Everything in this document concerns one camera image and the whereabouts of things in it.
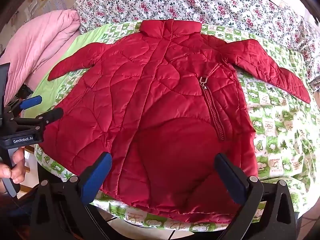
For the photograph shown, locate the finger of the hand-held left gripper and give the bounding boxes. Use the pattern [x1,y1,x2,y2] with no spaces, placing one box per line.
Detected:
[15,107,64,130]
[15,95,42,111]

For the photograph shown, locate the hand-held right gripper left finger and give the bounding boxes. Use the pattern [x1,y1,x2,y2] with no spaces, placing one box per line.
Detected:
[29,152,113,240]

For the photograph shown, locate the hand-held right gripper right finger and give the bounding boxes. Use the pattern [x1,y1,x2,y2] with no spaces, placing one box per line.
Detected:
[214,153,299,240]

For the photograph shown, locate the red quilted jacket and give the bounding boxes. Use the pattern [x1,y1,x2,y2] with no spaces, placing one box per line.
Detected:
[47,19,311,224]

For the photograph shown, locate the person's left hand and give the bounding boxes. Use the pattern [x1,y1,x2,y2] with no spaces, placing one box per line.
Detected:
[0,147,27,193]

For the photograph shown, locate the light green bed sheet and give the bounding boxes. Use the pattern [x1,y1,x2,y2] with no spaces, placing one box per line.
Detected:
[24,24,110,119]

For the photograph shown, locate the pink quilt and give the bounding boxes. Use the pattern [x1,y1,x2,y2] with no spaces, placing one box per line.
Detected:
[0,9,81,105]

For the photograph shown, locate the floral quilt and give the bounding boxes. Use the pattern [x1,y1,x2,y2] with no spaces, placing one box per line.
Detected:
[75,0,320,90]

